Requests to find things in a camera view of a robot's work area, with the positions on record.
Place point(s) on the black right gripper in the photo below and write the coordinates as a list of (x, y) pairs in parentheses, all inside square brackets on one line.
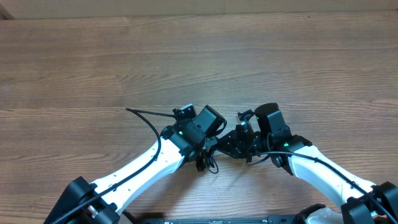
[(236, 149)]

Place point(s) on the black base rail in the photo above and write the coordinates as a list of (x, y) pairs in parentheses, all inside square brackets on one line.
[(271, 219)]

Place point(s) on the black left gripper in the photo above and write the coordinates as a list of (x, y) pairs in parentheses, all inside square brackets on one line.
[(211, 142)]

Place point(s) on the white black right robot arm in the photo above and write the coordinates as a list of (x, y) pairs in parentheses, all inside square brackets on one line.
[(264, 133)]

